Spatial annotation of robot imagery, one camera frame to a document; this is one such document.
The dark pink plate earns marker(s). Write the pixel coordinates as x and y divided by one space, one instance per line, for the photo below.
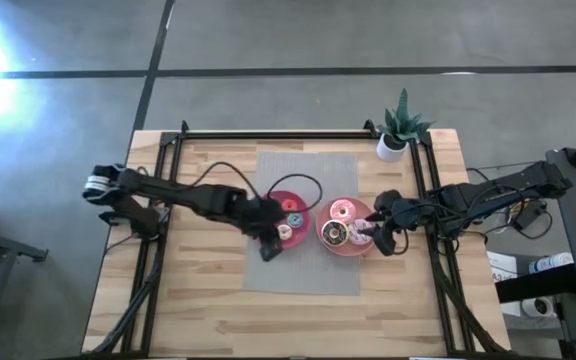
299 239

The white frosted sprinkle donut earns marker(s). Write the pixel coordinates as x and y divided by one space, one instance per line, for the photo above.
281 232

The black power adapter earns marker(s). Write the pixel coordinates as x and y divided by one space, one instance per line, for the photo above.
529 214

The white paper box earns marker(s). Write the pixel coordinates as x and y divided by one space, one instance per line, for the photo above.
502 267

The white tape roll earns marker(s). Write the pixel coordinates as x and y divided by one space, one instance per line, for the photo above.
538 306

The grey woven placemat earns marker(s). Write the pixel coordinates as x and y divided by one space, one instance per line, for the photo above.
308 275

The red frosted sprinkle donut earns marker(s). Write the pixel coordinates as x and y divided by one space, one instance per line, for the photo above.
286 205

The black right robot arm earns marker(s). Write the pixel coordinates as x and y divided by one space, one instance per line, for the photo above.
493 192

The black aluminium rig frame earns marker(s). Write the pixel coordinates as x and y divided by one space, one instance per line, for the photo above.
268 135

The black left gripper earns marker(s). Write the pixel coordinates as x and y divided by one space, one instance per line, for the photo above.
253 215

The light pink frosted large donut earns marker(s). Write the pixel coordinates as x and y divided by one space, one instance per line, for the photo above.
355 239

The snake plant in white pot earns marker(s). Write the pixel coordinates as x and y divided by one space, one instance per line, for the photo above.
392 150

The light pink plate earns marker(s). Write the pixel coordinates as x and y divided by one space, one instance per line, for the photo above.
343 249

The blue frosted sprinkle donut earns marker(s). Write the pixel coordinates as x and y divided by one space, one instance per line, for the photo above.
292 220

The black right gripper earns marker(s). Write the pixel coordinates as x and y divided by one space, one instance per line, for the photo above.
403 212

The chocolate frosted large donut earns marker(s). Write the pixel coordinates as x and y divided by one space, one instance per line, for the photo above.
327 232

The white bottle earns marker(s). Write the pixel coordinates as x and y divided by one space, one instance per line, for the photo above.
550 262

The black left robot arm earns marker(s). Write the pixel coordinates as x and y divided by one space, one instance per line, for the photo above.
178 192

